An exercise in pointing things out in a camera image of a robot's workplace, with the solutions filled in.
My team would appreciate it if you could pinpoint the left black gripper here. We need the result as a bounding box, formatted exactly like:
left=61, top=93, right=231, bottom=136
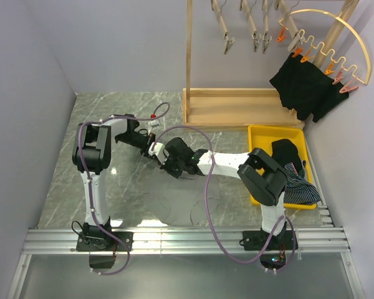
left=117, top=133, right=156, bottom=158

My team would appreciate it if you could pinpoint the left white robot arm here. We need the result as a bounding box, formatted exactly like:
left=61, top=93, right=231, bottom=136
left=72, top=114, right=155, bottom=250

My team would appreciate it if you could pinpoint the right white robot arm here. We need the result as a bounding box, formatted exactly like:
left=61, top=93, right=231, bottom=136
left=148, top=138, right=287, bottom=250

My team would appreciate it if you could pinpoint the black underwear in tray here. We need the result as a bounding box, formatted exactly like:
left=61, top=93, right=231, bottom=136
left=272, top=139, right=303, bottom=174

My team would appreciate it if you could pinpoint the striped navy underwear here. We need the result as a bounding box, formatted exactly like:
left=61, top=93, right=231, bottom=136
left=284, top=162, right=321, bottom=206

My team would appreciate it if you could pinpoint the black hanging underwear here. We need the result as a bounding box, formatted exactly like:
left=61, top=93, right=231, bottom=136
left=269, top=54, right=349, bottom=123

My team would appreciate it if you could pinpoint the gold semicircle clip hanger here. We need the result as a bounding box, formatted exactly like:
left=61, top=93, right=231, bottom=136
left=292, top=1, right=372, bottom=85

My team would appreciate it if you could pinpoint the wooden drying rack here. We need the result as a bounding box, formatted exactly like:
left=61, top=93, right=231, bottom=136
left=183, top=1, right=372, bottom=130

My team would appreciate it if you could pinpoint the yellow plastic tray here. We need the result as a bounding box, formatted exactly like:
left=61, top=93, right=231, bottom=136
left=247, top=124, right=319, bottom=212

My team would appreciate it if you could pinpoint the orange clothespin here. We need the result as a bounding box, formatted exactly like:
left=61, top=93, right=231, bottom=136
left=277, top=26, right=288, bottom=43
left=292, top=46, right=304, bottom=57
left=300, top=46, right=314, bottom=64
left=324, top=59, right=338, bottom=75

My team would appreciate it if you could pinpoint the pink clothespin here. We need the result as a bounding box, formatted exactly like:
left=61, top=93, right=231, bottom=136
left=339, top=77, right=358, bottom=94
left=332, top=68, right=345, bottom=85

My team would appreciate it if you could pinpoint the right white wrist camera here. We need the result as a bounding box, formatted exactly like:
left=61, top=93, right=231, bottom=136
left=148, top=142, right=169, bottom=165

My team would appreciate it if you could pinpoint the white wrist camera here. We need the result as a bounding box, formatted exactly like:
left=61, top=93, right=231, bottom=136
left=148, top=113, right=163, bottom=129
left=148, top=142, right=169, bottom=165

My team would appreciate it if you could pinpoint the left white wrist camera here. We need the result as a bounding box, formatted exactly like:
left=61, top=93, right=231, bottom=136
left=148, top=113, right=163, bottom=129

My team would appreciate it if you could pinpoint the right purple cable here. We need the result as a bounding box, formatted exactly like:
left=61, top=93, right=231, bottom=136
left=149, top=125, right=299, bottom=274

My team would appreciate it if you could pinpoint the aluminium mounting rail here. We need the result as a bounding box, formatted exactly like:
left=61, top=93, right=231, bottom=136
left=9, top=204, right=365, bottom=298

